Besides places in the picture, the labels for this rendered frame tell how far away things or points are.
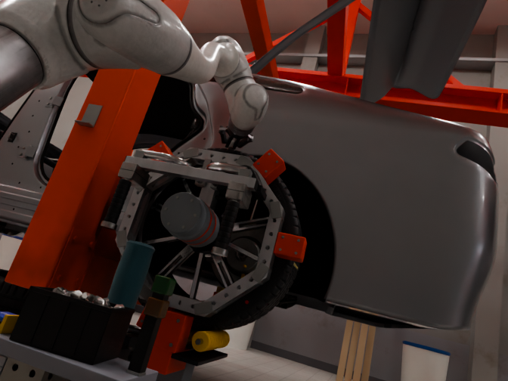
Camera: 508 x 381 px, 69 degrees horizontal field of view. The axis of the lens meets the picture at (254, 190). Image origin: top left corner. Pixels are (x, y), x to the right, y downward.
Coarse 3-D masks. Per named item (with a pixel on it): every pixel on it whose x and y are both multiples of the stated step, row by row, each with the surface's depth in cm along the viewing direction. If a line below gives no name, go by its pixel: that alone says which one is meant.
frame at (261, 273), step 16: (192, 160) 134; (224, 160) 129; (240, 160) 127; (160, 176) 132; (144, 192) 132; (272, 192) 122; (128, 208) 130; (144, 208) 134; (272, 208) 119; (128, 224) 127; (272, 224) 118; (128, 240) 125; (272, 240) 116; (272, 256) 116; (256, 272) 113; (144, 288) 118; (240, 288) 113; (176, 304) 115; (192, 304) 114; (208, 304) 113; (224, 304) 112
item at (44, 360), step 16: (0, 336) 80; (0, 352) 78; (16, 352) 78; (32, 352) 77; (48, 352) 78; (48, 368) 75; (64, 368) 74; (80, 368) 74; (96, 368) 76; (112, 368) 79
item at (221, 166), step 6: (222, 162) 128; (210, 168) 109; (216, 168) 108; (222, 168) 107; (228, 168) 106; (234, 168) 106; (240, 168) 106; (246, 168) 106; (240, 174) 105; (246, 174) 105; (210, 186) 125; (216, 186) 124
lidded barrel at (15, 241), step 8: (0, 240) 734; (8, 240) 726; (16, 240) 729; (0, 248) 724; (8, 248) 723; (16, 248) 728; (0, 256) 719; (8, 256) 721; (0, 264) 715; (8, 264) 720
